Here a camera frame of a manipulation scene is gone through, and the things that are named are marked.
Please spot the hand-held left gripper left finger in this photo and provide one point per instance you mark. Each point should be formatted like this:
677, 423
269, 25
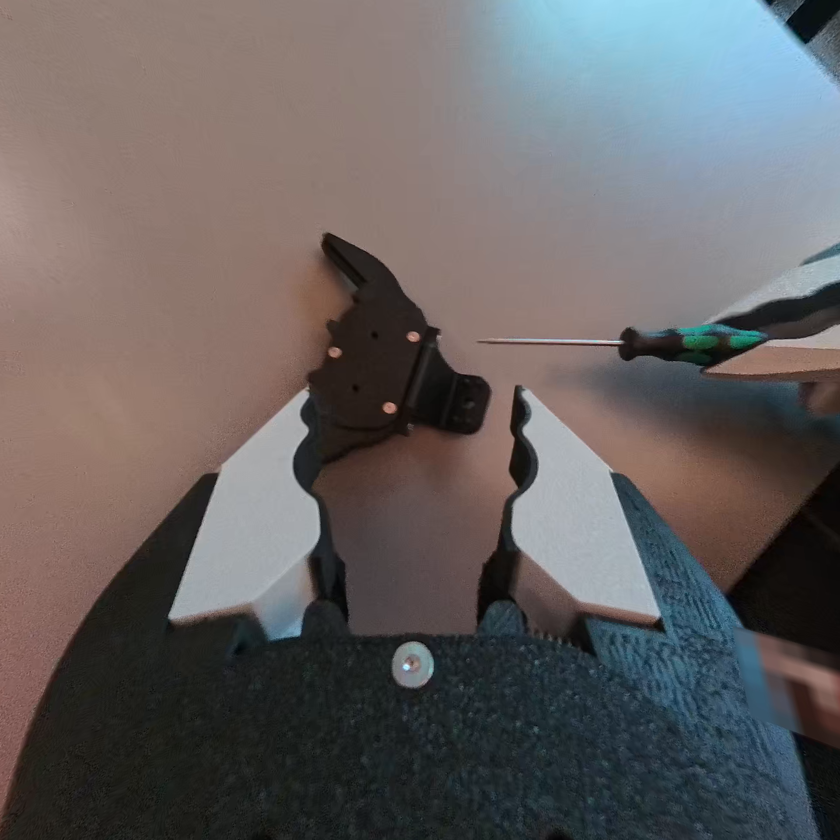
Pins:
256, 512

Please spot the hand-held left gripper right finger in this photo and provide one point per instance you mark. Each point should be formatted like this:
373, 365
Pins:
577, 525

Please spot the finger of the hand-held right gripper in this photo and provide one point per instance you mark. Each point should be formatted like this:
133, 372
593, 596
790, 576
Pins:
800, 358
800, 289

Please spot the black plastic bracket part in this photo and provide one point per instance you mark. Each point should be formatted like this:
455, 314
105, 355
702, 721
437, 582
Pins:
374, 367

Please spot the white desk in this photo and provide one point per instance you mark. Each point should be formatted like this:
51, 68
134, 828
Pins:
262, 164

